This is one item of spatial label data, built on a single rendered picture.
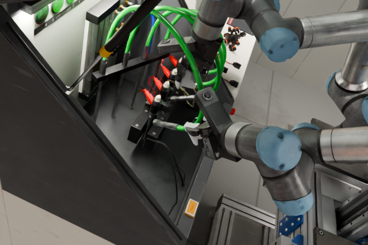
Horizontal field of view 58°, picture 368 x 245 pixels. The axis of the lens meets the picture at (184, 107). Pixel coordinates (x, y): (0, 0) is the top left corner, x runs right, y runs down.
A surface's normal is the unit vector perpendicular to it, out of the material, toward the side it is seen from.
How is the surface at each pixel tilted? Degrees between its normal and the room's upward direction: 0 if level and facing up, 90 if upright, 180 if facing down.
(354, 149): 74
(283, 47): 90
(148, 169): 0
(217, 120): 21
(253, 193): 0
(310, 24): 29
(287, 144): 45
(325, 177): 0
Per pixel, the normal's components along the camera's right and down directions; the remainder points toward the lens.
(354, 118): -0.93, -0.02
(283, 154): 0.46, 0.05
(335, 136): -0.58, -0.55
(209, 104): 0.22, -0.38
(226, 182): 0.29, -0.67
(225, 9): 0.23, 0.74
